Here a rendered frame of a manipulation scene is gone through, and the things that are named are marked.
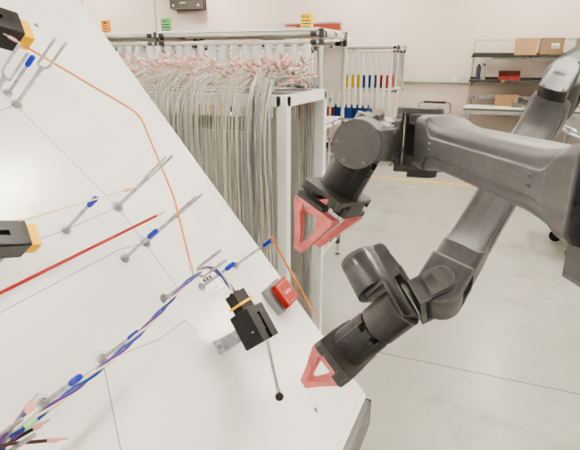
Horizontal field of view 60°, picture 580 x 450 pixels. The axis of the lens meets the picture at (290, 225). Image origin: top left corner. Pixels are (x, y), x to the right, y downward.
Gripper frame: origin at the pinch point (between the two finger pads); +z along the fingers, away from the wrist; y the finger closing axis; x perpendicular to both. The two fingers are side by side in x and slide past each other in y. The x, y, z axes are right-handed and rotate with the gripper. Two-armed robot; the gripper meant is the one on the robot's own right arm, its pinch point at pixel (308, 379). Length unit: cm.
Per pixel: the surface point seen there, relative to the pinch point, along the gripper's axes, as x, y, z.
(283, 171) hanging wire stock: -47, -56, 8
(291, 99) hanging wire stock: -60, -57, -7
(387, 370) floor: 22, -176, 88
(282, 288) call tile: -16.1, -17.2, 5.4
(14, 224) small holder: -33.8, 29.4, -1.4
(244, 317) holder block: -13.2, 2.1, 1.4
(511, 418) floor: 69, -170, 49
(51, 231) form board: -36.9, 20.2, 5.5
